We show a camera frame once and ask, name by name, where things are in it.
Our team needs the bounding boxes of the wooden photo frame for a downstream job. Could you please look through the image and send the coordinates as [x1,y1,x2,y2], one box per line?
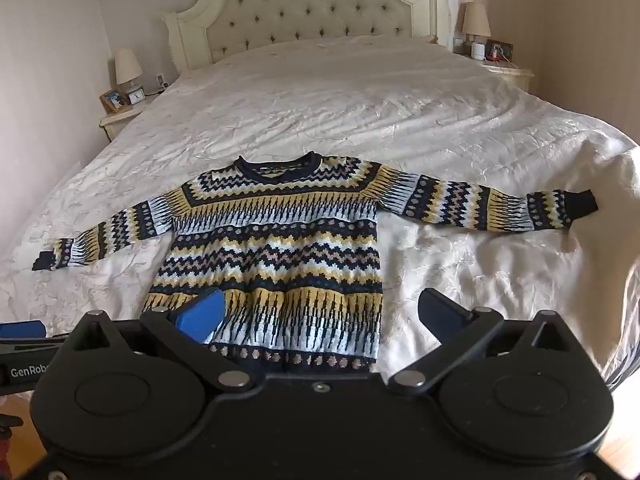
[99,88,132,114]

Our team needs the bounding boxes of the cream tufted headboard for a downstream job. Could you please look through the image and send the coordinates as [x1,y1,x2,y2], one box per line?
[161,0,453,72]

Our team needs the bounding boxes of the wall socket panel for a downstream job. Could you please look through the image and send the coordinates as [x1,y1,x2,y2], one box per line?
[486,39,515,61]

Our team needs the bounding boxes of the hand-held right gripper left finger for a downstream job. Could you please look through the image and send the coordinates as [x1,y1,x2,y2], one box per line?
[62,288,254,394]

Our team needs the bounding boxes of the cream nightstand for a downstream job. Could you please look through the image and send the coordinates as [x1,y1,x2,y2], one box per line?
[481,57,536,94]
[98,91,168,144]

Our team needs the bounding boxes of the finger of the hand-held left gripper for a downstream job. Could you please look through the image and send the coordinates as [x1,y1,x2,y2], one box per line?
[0,320,69,357]

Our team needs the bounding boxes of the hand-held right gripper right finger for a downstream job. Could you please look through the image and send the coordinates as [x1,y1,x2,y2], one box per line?
[387,287,577,395]

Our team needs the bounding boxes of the white bedspread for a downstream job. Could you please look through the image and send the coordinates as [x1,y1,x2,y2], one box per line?
[0,35,640,403]

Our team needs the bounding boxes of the navy yellow patterned knit sweater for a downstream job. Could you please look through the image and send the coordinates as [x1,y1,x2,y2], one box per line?
[32,151,599,374]

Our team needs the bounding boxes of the cream table lamp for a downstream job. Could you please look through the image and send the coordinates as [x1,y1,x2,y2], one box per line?
[114,48,144,93]
[461,2,492,44]

